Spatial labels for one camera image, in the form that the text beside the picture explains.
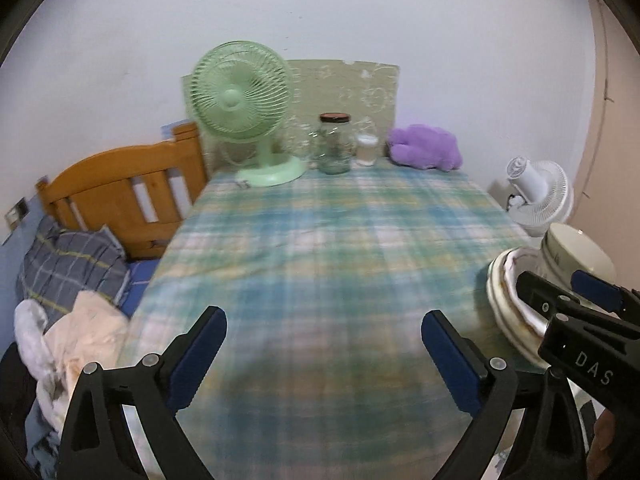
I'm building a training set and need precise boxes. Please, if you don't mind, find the yellow flower ceramic plate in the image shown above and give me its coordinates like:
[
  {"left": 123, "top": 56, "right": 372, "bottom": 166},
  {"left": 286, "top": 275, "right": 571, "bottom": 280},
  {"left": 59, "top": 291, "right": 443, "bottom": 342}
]
[{"left": 486, "top": 249, "right": 548, "bottom": 368}]

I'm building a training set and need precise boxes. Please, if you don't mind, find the floral bowl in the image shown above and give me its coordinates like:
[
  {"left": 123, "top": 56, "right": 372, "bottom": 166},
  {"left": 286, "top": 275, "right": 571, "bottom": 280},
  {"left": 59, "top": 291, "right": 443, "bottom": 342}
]
[{"left": 537, "top": 222, "right": 617, "bottom": 289}]

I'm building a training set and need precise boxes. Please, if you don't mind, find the red pattern white plate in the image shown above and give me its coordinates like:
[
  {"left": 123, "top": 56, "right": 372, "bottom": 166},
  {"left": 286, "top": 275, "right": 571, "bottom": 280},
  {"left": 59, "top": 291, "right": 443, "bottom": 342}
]
[{"left": 488, "top": 247, "right": 539, "bottom": 307}]

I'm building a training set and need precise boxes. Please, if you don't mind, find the white floor fan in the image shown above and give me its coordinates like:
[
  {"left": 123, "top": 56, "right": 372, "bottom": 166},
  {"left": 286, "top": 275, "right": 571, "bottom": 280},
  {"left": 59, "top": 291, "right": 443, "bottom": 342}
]
[{"left": 506, "top": 156, "right": 574, "bottom": 237}]

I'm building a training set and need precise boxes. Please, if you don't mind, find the pile of light clothes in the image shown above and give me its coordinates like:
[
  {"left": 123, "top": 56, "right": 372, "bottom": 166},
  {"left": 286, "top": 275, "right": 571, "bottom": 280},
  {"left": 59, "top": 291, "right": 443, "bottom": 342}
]
[{"left": 14, "top": 292, "right": 129, "bottom": 432}]

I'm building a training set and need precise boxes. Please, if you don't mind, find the plaid blue green tablecloth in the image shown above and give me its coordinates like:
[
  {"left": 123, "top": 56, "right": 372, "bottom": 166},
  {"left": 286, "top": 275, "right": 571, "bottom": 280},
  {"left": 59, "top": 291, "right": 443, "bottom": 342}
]
[{"left": 119, "top": 163, "right": 527, "bottom": 479}]

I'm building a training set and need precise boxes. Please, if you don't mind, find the dark plaid pillow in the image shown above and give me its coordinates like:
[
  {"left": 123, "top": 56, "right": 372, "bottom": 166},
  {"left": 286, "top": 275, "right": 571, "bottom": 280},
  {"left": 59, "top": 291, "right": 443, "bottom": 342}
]
[{"left": 16, "top": 216, "right": 130, "bottom": 313}]

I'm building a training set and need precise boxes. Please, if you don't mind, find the purple plush toy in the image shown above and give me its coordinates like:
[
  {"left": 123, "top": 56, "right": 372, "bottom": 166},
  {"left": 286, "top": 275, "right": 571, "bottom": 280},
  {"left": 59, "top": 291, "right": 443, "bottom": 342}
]
[{"left": 387, "top": 125, "right": 463, "bottom": 171}]

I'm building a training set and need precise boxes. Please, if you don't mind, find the white cotton swab container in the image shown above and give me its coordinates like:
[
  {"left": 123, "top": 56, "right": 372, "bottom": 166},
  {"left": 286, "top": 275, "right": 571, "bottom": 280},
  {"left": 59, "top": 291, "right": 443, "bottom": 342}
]
[{"left": 355, "top": 133, "right": 378, "bottom": 167}]

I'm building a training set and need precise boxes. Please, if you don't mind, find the wooden headboard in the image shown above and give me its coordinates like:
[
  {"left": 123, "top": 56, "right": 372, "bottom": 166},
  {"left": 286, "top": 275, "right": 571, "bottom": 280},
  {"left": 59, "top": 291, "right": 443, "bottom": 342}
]
[{"left": 36, "top": 122, "right": 207, "bottom": 260}]

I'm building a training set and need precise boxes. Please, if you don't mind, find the glass jar red lid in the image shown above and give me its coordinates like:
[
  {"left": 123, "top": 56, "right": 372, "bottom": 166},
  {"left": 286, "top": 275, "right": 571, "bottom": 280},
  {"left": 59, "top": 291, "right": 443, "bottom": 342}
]
[{"left": 316, "top": 113, "right": 352, "bottom": 174}]

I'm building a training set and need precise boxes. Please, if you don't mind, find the green desk fan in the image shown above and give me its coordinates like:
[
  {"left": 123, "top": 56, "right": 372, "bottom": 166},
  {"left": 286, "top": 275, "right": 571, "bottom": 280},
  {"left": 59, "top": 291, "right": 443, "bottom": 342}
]
[{"left": 183, "top": 40, "right": 306, "bottom": 188}]

